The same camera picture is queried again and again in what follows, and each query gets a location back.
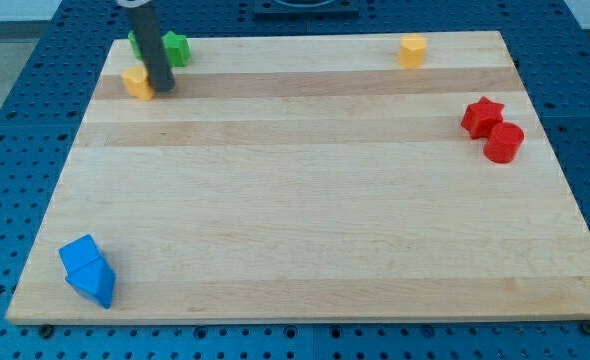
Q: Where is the blue cube block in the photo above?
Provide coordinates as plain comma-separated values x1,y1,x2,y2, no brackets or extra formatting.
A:
59,234,101,273

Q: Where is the light wooden board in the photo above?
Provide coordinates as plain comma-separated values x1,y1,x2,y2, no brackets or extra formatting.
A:
6,31,590,325

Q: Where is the yellow heart block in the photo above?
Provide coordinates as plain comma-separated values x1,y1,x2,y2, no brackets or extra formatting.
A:
120,66,155,101

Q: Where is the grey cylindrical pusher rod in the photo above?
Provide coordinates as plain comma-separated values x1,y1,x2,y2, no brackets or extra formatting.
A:
116,0,175,93

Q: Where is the green star block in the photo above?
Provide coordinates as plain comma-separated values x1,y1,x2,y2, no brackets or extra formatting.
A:
162,31,191,67

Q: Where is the red cylinder block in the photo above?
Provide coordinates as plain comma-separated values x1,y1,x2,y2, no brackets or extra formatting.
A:
484,122,525,164

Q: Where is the green block behind rod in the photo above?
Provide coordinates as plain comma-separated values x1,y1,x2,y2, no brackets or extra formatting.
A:
128,31,142,60

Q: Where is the red star block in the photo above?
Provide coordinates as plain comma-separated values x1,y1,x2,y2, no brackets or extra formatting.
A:
461,96,505,139

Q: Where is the yellow hexagon block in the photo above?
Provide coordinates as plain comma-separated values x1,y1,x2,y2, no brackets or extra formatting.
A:
398,34,427,69

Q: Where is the blue triangle block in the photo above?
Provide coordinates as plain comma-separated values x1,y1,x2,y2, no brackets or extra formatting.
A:
65,257,116,309

